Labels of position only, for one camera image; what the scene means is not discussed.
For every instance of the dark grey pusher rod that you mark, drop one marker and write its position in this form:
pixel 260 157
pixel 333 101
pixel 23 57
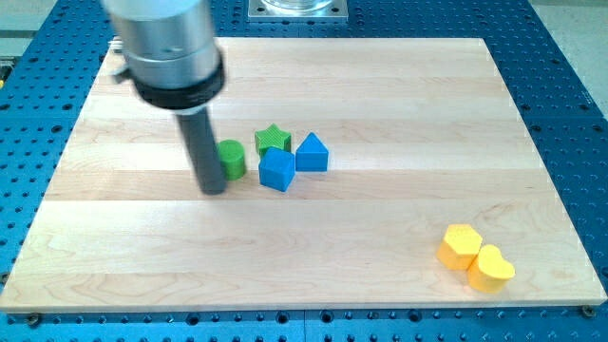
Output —
pixel 198 136

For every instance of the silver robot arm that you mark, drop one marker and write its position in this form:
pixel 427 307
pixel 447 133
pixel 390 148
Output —
pixel 172 58

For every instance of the green star block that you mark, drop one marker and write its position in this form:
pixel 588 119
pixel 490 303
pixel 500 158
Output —
pixel 272 136

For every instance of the green cylinder block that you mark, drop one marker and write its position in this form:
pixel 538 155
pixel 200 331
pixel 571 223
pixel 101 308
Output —
pixel 232 159

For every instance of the blue cube block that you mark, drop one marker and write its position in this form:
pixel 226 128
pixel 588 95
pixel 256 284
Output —
pixel 277 169

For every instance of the blue triangle house block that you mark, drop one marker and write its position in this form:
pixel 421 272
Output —
pixel 312 155

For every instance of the light wooden board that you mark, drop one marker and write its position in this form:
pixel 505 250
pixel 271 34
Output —
pixel 422 133

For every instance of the yellow hexagon block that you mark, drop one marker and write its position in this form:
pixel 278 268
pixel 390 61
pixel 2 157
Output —
pixel 459 247

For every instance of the yellow heart block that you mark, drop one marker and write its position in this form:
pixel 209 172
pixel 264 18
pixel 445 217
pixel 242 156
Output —
pixel 489 272

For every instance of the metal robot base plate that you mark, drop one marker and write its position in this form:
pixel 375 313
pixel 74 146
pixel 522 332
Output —
pixel 297 10

